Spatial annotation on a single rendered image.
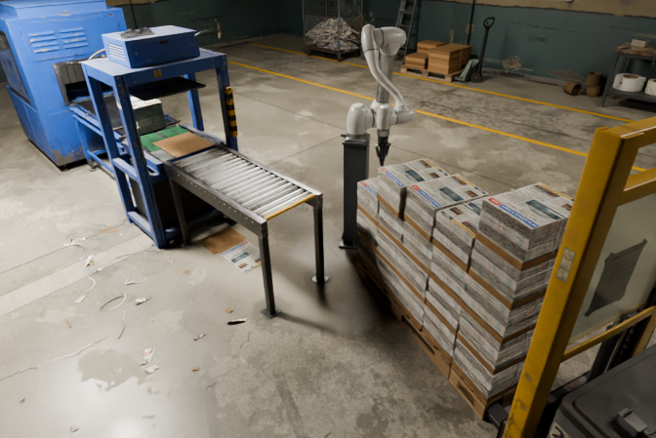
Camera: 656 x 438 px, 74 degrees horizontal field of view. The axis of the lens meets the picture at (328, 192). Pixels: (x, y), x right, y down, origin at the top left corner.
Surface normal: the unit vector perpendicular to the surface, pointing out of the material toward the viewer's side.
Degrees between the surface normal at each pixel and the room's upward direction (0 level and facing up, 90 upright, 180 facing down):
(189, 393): 0
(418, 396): 0
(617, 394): 0
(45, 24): 90
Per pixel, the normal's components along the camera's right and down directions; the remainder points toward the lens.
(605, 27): -0.71, 0.36
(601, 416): -0.02, -0.87
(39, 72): 0.71, 0.33
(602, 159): -0.90, 0.23
